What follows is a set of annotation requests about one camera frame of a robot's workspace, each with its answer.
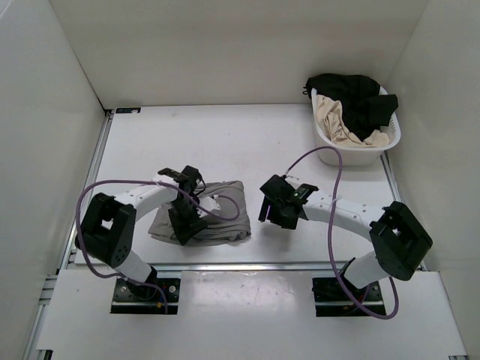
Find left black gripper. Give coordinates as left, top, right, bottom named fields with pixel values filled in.
left=167, top=196, right=207, bottom=245

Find grey trousers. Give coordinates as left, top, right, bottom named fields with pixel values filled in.
left=148, top=180, right=251, bottom=247

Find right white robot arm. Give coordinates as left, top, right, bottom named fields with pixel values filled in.
left=259, top=177, right=433, bottom=300

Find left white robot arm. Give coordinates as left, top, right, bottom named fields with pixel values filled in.
left=75, top=166, right=207, bottom=300

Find white laundry basket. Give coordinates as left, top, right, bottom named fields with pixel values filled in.
left=310, top=88, right=401, bottom=167

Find beige garment in basket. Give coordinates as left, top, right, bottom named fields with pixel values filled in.
left=315, top=94, right=389, bottom=148

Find dark label sticker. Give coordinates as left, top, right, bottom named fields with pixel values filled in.
left=115, top=107, right=142, bottom=114

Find black garment in basket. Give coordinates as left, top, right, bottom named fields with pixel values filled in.
left=303, top=73, right=398, bottom=140

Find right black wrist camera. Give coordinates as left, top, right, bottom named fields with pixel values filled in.
left=260, top=175, right=295, bottom=206

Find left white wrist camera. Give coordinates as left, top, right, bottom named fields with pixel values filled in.
left=196, top=196, right=221, bottom=218

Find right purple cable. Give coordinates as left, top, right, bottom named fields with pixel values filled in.
left=285, top=145, right=401, bottom=320

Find purple cable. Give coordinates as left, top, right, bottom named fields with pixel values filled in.
left=76, top=179, right=241, bottom=312
left=285, top=145, right=401, bottom=320

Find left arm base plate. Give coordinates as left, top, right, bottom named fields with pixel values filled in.
left=110, top=277, right=181, bottom=315

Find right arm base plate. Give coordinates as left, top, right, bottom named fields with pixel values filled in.
left=311, top=277, right=386, bottom=317

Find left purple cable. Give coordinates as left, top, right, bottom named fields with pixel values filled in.
left=76, top=179, right=241, bottom=312

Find aluminium table frame rail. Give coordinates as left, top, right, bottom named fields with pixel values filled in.
left=34, top=104, right=467, bottom=359

